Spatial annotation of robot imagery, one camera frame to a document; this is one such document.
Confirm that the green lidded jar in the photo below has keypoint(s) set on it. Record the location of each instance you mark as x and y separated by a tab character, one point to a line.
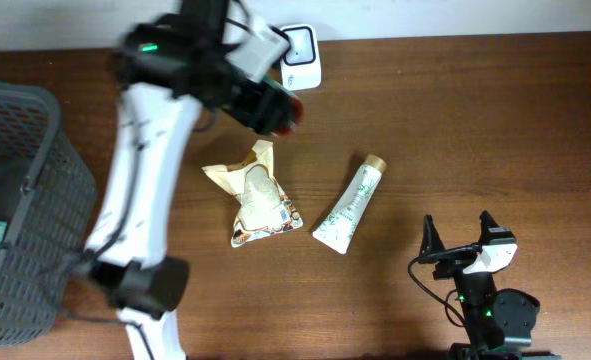
286	110

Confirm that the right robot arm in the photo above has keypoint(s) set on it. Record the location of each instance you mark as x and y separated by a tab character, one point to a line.
498	323

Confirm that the white barcode scanner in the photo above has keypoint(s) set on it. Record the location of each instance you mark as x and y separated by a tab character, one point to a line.
301	65

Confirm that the grey plastic basket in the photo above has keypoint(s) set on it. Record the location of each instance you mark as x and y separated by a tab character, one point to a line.
47	196

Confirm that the beige snack bag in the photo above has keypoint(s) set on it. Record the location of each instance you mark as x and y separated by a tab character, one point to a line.
265	209

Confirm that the white bamboo print tube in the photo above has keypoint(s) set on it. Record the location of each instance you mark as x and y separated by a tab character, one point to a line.
338	228

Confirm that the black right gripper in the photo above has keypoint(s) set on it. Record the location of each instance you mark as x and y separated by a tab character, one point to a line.
430	242

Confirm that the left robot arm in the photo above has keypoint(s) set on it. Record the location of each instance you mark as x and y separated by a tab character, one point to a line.
169	71

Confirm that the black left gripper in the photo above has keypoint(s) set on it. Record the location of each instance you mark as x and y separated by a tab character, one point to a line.
242	110

